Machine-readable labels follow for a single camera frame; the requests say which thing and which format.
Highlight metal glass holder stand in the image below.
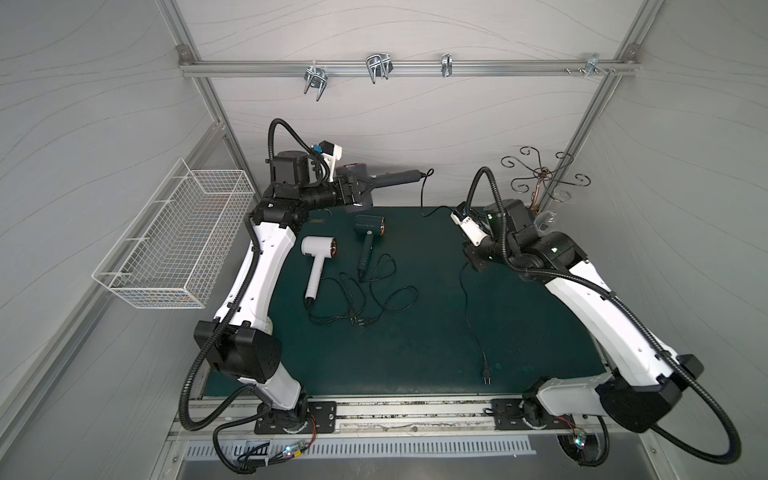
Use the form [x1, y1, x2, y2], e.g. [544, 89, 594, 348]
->
[499, 146, 592, 213]

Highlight metal bolt bracket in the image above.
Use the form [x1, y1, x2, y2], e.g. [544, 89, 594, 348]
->
[563, 54, 618, 79]

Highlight white wire basket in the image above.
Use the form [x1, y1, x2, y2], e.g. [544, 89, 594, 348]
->
[91, 158, 255, 310]

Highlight dark green hair dryer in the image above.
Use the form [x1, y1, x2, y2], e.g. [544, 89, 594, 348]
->
[354, 214, 386, 281]

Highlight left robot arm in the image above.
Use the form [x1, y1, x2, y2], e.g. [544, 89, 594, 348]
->
[178, 118, 376, 431]

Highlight metal hook bracket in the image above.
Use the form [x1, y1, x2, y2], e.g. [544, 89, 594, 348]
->
[303, 65, 328, 102]

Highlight metal u-bolt bracket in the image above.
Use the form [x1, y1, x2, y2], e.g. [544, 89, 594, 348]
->
[365, 53, 393, 84]

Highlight green dryer black cord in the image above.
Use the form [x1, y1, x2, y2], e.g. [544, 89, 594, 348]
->
[347, 253, 420, 322]

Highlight small metal clamp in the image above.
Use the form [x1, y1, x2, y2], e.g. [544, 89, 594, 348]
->
[441, 53, 453, 78]

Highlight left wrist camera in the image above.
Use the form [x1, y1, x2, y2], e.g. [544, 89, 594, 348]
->
[312, 140, 342, 177]

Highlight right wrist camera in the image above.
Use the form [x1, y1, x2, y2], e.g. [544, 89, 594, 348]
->
[450, 210, 489, 247]

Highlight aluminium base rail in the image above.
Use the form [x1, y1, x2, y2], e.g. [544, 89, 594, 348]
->
[167, 392, 661, 442]

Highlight aluminium top rail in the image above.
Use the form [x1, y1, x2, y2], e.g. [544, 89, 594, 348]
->
[180, 56, 641, 78]

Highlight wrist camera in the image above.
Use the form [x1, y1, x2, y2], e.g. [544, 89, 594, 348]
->
[450, 210, 489, 247]
[312, 140, 342, 177]

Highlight white vent strip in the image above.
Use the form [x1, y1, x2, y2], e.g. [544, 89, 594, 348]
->
[183, 435, 537, 461]

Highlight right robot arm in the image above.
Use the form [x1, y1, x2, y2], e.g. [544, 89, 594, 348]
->
[452, 166, 742, 465]

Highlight green table mat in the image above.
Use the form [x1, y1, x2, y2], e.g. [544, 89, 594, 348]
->
[203, 205, 616, 398]

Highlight white hair dryer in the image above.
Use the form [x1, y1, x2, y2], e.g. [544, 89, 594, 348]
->
[301, 236, 337, 302]

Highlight white dryer black cord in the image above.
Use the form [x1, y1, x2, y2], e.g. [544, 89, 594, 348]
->
[304, 272, 367, 328]

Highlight clear wine glass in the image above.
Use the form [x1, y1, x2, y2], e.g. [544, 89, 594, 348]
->
[534, 210, 557, 236]

